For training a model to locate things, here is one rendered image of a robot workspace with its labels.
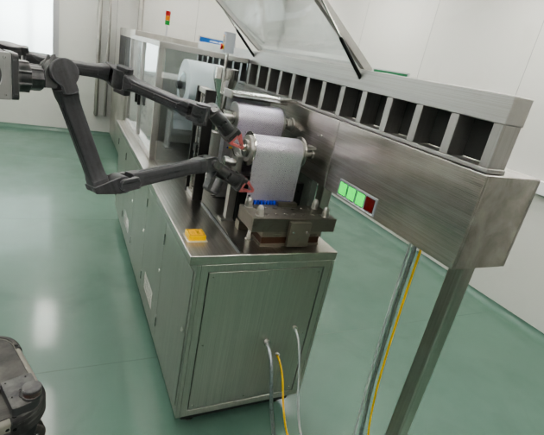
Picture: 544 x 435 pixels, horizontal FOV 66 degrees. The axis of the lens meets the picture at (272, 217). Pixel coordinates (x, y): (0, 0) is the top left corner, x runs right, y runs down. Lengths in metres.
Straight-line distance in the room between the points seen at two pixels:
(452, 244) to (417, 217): 0.16
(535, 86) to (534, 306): 1.76
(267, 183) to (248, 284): 0.45
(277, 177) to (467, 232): 0.87
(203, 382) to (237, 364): 0.17
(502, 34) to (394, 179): 3.00
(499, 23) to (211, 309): 3.59
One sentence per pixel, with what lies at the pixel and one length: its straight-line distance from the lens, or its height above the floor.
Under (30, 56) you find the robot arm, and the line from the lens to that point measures 1.85.
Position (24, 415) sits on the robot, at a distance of 1.94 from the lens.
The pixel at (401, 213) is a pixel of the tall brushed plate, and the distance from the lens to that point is 1.51.
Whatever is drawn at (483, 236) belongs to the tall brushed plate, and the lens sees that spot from 1.41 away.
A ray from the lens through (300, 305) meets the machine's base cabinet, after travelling 1.92.
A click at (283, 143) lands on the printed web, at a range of 1.85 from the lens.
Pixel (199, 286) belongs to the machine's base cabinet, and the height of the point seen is 0.77.
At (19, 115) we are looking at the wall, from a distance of 7.31.
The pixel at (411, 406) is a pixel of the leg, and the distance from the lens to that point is 1.85.
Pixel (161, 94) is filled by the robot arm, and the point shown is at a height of 1.41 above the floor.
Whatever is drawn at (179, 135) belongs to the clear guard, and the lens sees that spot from 2.76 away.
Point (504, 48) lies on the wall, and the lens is 4.34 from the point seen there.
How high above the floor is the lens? 1.62
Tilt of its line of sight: 20 degrees down
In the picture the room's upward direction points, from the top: 12 degrees clockwise
